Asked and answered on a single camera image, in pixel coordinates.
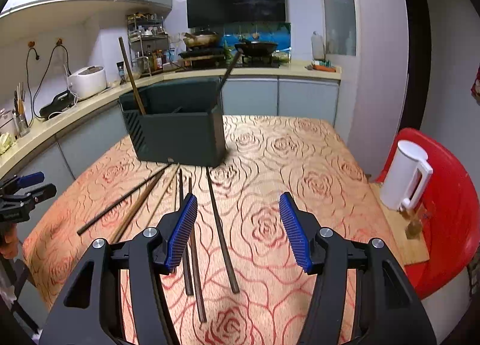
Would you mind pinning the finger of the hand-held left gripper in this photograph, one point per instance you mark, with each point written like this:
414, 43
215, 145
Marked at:
43, 192
32, 179

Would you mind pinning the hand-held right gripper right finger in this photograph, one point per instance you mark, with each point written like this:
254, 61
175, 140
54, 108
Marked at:
294, 232

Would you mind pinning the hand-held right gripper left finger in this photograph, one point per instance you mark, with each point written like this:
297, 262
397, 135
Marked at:
183, 232

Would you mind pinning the dark wooden chopstick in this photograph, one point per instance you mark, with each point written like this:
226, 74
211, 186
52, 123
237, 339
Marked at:
221, 232
120, 203
180, 183
229, 69

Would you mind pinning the brown wooden chopstick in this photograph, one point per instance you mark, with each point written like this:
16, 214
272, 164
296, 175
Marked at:
132, 78
198, 292
140, 204

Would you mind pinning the dark green utensil holder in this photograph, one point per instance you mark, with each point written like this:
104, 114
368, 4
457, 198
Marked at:
180, 138

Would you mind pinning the person's left hand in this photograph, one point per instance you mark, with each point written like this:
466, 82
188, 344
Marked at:
6, 243

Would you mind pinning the napa cabbage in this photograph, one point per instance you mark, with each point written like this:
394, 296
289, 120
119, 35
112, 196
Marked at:
4, 144

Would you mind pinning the metal cutlery cup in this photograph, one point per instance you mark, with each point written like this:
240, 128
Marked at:
21, 122

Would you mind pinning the rose-patterned tablecloth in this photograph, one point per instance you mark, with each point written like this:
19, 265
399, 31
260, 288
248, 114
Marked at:
262, 180

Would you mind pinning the black handheld appliance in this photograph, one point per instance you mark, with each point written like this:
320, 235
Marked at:
56, 105

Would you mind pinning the wooden board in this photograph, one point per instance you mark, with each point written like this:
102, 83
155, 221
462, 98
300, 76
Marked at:
393, 225

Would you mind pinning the white rice cooker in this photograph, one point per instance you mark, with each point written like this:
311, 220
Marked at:
86, 82

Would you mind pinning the white kettle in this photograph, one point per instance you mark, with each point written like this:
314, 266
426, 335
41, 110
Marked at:
397, 176

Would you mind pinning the amber glass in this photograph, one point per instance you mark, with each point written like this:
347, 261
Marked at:
412, 227

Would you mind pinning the red plastic chair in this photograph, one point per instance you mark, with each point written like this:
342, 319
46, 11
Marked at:
446, 217

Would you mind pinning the orange packet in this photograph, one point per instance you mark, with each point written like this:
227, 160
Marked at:
322, 65

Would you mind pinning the black gas stove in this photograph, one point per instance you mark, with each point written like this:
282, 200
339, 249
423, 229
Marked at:
202, 56

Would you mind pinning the metal spice rack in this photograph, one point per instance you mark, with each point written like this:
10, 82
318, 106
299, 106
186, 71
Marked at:
148, 35

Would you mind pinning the white plastic jug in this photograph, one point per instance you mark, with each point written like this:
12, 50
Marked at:
318, 47

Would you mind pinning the black wok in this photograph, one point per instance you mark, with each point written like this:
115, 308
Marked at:
258, 48

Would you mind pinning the brass-coloured wok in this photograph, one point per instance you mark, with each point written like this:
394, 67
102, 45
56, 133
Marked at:
200, 39

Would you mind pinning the blue backsplash picture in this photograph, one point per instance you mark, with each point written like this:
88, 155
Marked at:
270, 35

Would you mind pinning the dark door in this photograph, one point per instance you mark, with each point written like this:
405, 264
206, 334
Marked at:
416, 60

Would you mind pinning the frosted glass window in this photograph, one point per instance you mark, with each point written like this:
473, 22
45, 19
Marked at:
337, 3

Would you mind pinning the red hanging ornament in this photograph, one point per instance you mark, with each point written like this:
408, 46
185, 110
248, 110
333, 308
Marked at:
476, 86

